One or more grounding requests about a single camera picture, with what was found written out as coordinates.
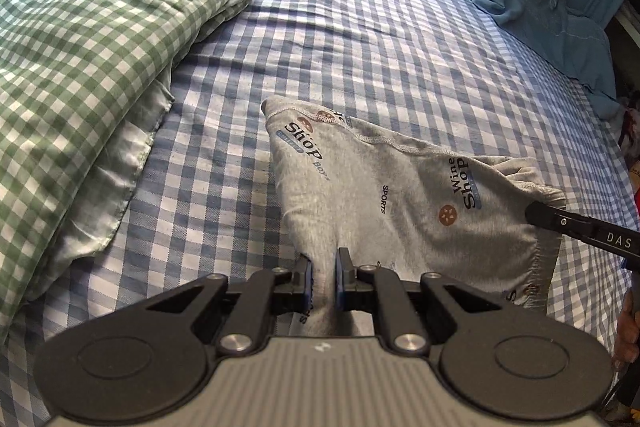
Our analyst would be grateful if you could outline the blue crumpled garment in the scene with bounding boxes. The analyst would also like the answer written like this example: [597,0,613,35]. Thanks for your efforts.
[424,0,622,122]

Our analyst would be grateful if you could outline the green checked duvet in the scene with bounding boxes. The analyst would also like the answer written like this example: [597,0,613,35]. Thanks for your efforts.
[0,0,309,344]

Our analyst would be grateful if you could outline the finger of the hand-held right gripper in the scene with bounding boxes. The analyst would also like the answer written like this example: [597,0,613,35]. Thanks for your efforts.
[524,200,598,242]

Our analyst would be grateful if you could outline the dark patterned cloth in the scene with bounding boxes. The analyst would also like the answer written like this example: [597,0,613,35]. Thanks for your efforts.
[619,103,640,158]

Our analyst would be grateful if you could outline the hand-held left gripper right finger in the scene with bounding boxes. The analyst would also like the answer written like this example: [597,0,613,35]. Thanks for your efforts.
[334,247,507,355]

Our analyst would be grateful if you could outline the blue checked bed sheet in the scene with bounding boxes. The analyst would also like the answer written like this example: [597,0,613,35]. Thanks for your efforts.
[0,0,640,427]

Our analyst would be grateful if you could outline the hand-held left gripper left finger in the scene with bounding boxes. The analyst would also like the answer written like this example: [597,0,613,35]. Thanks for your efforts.
[144,256,317,355]

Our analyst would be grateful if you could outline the grey printed pants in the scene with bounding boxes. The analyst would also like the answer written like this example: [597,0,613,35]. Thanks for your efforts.
[261,96,568,339]

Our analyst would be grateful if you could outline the person's right hand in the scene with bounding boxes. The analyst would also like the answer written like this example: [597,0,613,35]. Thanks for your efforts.
[614,291,639,374]

